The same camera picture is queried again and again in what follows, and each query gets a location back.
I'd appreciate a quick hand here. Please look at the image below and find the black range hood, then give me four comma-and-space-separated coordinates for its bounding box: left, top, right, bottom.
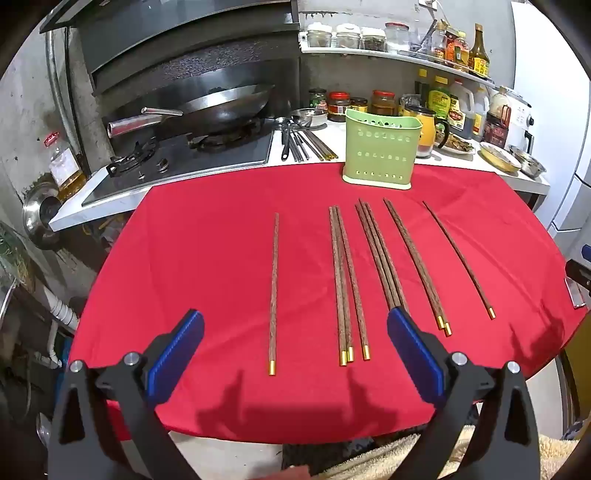
39, 0, 301, 97

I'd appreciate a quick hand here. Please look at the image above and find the large white oil jug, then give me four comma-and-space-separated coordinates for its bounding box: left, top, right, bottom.
448, 79, 476, 139

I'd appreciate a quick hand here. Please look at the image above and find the red tablecloth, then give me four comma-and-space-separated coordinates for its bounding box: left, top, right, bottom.
69, 161, 589, 446

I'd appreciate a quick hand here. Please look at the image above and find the yellow mug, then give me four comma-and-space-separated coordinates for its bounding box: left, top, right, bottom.
404, 105, 451, 159

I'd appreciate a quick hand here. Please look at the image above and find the green leafy plant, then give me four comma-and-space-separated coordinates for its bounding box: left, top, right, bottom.
0, 222, 35, 291

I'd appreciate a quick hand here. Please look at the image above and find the steel duct pipe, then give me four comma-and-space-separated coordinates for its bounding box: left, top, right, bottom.
44, 28, 75, 139

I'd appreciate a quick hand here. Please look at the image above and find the black handle spoon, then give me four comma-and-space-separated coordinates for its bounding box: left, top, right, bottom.
281, 121, 298, 161

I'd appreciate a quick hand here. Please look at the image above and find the red lid chilli jar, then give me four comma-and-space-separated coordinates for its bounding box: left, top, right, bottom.
328, 91, 349, 121

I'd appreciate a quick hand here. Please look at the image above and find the green plastic bottle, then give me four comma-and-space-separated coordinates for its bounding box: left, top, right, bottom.
427, 76, 451, 121

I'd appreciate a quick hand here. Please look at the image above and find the clear seasoning bottle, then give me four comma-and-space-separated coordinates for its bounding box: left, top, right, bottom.
434, 21, 451, 63

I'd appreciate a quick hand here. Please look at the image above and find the white refrigerator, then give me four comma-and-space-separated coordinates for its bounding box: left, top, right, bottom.
510, 0, 591, 236

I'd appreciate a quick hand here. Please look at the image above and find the clear glass with utensils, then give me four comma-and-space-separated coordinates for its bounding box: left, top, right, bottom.
413, 18, 437, 55

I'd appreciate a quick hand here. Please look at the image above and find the green plastic utensil holder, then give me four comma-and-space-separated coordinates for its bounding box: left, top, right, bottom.
342, 108, 423, 190

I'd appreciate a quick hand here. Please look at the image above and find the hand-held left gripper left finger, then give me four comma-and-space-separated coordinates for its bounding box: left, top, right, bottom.
46, 308, 206, 480

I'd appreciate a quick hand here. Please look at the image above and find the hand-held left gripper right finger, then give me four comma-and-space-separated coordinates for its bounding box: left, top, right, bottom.
387, 305, 541, 480

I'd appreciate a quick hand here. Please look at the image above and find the brown wooden chopstick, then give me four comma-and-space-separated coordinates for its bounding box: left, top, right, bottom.
355, 203, 396, 311
268, 212, 280, 376
387, 198, 452, 336
365, 202, 411, 312
383, 198, 445, 330
422, 200, 496, 320
332, 206, 354, 362
328, 207, 347, 367
335, 206, 371, 361
359, 200, 402, 309

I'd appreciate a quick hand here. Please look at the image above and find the black gas stove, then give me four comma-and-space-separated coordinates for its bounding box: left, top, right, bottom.
82, 117, 275, 207

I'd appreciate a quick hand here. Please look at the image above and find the bundle of metal chopsticks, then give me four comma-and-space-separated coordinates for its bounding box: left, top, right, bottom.
295, 128, 338, 162

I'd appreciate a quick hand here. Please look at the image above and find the dark yellow label bottle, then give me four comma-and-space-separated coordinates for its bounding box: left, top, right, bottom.
468, 24, 490, 77

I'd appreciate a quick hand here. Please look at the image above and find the yellow label jug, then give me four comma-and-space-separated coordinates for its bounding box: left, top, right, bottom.
473, 88, 490, 137

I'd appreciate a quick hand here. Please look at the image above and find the white drain pipe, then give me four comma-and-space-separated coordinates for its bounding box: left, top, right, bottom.
44, 286, 81, 370

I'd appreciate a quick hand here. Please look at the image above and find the metal clip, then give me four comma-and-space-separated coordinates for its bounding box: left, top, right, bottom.
566, 277, 587, 310

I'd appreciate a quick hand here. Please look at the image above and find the steel spoon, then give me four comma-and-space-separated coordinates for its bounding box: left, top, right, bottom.
276, 116, 305, 162

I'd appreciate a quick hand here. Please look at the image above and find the white wall shelf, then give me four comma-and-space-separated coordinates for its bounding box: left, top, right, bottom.
300, 44, 497, 86

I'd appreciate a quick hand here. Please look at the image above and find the red cap oil bottle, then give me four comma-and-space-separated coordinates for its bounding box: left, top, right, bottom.
44, 131, 88, 201

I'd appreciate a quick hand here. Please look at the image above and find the red lid clear jar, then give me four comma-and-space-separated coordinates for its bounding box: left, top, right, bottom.
385, 22, 411, 52

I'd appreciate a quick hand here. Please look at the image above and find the steel wok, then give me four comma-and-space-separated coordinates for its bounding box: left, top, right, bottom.
107, 83, 276, 138

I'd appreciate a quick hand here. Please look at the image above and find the white countertop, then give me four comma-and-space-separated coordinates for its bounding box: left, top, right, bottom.
48, 115, 550, 232

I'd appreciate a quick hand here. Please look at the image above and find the white kitchen appliance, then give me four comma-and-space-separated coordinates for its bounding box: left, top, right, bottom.
501, 85, 536, 155

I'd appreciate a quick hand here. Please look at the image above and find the white lid spice jar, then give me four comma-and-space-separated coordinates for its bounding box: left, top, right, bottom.
307, 23, 333, 48
335, 24, 361, 49
361, 27, 386, 51

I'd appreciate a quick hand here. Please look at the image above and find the orange oil bottle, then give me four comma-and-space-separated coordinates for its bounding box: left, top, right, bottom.
455, 31, 471, 70

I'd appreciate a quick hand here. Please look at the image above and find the orange lid pickle jar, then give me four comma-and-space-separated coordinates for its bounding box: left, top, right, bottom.
372, 90, 397, 116

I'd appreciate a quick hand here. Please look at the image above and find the small steel bowl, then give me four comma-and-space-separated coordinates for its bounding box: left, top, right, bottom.
291, 107, 328, 127

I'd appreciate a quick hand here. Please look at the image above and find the plate of food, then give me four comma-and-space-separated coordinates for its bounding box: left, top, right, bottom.
436, 131, 476, 155

